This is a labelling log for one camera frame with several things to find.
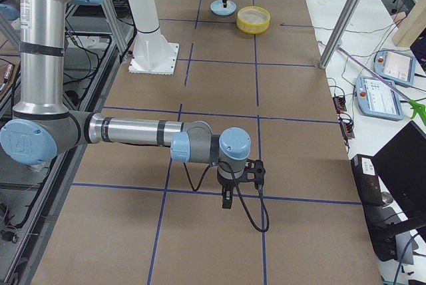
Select white mesh steamer liner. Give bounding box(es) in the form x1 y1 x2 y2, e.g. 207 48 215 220
238 8 269 25

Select yellow rimmed bamboo steamer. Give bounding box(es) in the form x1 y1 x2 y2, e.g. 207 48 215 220
236 5 271 35

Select light blue plate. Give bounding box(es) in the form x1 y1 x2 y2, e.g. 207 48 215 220
210 0 237 17

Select brown paper table cover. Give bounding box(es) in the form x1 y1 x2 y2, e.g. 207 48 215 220
32 0 381 284

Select silver metal pole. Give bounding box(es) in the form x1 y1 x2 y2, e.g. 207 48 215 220
319 0 360 69

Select near black connector box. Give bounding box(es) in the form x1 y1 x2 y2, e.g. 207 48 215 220
339 117 355 140

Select black connector box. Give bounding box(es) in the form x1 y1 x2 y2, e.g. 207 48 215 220
332 95 347 114
339 117 355 140

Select far black connector box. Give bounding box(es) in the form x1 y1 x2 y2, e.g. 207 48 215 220
332 95 347 114

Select near teach pendant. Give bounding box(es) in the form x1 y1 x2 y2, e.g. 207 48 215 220
355 76 405 121

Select teach pendant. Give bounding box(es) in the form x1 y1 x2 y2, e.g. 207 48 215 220
373 49 415 87
355 76 405 121

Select black laptop computer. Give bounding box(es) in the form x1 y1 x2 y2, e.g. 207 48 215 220
351 121 425 262

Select far teach pendant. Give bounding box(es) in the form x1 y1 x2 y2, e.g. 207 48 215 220
373 49 415 87

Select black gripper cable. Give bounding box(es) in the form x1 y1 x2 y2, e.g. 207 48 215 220
182 160 270 233

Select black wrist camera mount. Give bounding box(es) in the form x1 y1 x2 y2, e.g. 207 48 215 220
239 159 266 190

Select white camera stand column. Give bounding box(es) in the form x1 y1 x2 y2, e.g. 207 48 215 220
128 0 166 71

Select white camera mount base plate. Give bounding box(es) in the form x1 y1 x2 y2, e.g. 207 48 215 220
128 41 179 75

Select green handled grabber tool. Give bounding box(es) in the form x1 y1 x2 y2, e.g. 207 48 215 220
337 47 426 121

